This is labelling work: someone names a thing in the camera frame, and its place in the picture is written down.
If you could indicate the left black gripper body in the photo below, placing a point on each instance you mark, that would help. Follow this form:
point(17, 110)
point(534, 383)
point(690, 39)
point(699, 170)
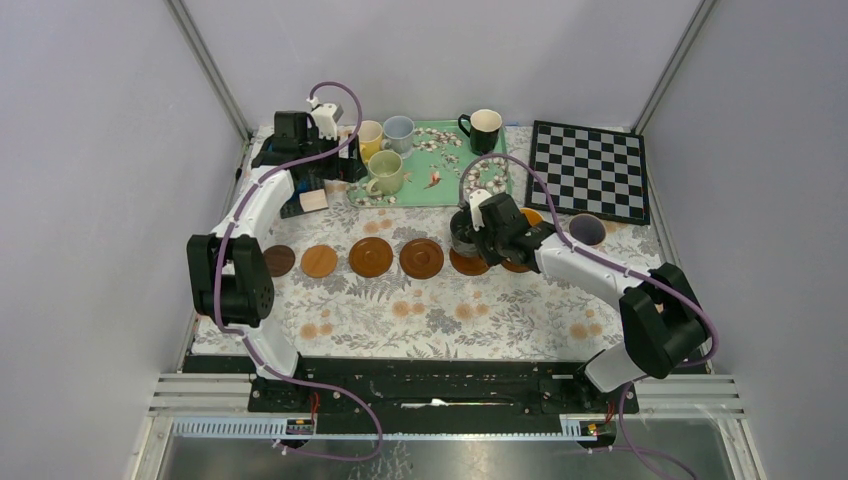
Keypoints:
point(335, 167)

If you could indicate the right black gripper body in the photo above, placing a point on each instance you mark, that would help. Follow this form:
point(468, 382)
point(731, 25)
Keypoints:
point(491, 243)

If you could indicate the brown wooden coaster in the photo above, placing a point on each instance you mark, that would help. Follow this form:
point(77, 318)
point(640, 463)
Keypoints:
point(515, 268)
point(371, 257)
point(421, 258)
point(473, 265)

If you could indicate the patterned mug orange inside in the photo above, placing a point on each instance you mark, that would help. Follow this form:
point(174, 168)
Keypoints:
point(533, 217)

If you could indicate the dark green mug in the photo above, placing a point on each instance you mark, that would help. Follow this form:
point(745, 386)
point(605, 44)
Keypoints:
point(461, 242)

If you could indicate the pink mug purple inside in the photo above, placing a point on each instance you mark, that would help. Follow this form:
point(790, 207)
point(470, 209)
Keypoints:
point(587, 229)

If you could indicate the pale green mug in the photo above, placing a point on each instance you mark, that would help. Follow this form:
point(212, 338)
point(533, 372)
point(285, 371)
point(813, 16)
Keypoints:
point(385, 174)

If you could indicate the black white chessboard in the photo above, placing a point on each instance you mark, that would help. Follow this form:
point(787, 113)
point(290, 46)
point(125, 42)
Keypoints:
point(589, 170)

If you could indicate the small dark wooden coaster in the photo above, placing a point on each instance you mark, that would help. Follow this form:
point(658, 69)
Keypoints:
point(279, 260)

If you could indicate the small light wooden coaster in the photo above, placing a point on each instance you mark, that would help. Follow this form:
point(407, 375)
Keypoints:
point(319, 261)

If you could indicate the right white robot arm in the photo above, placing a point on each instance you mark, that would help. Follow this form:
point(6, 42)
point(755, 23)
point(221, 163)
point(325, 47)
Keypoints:
point(662, 322)

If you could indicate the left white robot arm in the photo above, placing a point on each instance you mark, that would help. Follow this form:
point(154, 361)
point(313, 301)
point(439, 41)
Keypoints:
point(230, 280)

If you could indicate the light wooden block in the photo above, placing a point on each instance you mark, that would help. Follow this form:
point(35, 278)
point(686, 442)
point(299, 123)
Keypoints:
point(312, 201)

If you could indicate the yellow mug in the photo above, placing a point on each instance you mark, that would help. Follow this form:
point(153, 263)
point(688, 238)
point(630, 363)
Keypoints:
point(370, 138)

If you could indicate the green serving tray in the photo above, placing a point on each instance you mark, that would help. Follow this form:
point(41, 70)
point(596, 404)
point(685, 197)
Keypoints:
point(432, 173)

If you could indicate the light blue mug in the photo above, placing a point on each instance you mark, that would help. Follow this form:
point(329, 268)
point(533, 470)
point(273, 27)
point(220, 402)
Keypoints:
point(398, 133)

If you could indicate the black mug white inside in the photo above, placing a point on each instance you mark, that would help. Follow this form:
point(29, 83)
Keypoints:
point(482, 129)

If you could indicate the floral tablecloth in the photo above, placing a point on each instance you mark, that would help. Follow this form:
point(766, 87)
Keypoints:
point(497, 315)

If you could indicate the dark base plate with blocks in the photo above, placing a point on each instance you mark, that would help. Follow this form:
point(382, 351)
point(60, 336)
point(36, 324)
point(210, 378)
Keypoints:
point(291, 208)

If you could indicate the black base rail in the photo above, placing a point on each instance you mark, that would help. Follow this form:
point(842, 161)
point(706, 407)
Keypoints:
point(356, 398)

